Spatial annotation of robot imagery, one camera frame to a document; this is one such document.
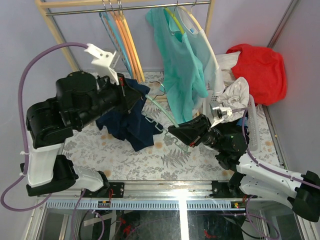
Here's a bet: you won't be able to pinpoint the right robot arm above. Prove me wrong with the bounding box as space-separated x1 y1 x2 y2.
168 114 320 223

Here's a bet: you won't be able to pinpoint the red cloth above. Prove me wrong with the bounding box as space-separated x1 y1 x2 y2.
226 43 288 106

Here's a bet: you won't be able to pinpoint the navy blue t shirt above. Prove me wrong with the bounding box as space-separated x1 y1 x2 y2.
95 78 164 152

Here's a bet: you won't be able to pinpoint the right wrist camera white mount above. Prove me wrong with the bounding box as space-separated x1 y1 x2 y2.
209 103 233 128

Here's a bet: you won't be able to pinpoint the floral table mat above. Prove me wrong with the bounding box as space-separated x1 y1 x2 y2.
55 71 286 181

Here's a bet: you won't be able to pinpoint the yellow green hanger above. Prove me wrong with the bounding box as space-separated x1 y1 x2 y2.
163 7 185 36

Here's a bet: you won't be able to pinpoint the black clothes in basket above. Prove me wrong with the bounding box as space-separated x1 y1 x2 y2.
216 116 250 144

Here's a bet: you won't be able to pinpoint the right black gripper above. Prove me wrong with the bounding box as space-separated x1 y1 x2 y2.
168 113 225 154

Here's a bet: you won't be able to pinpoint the white cloth pile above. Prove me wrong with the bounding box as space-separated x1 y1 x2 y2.
213 51 250 110

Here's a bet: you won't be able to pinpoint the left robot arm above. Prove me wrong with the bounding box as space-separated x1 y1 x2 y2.
26 71 143 198

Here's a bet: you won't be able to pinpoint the orange hanger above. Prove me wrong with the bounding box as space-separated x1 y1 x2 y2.
111 13 141 83

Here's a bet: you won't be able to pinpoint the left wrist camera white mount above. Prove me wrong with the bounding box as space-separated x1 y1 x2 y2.
84 43 120 85

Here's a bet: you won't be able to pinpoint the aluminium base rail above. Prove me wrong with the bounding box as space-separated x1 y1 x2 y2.
44 180 248 211

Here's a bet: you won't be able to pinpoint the white laundry basket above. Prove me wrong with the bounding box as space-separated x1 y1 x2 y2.
202 90 261 154

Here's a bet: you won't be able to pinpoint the wooden clothes rack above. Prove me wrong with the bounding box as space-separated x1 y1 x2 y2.
34 0 216 106

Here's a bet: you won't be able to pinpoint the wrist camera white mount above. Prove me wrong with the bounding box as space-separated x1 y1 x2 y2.
209 103 233 128
84 43 120 85

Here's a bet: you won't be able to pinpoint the blue hanger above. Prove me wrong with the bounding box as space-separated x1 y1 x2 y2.
99 12 134 77

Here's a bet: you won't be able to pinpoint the teal t shirt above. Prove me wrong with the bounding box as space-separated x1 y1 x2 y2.
145 7 208 124

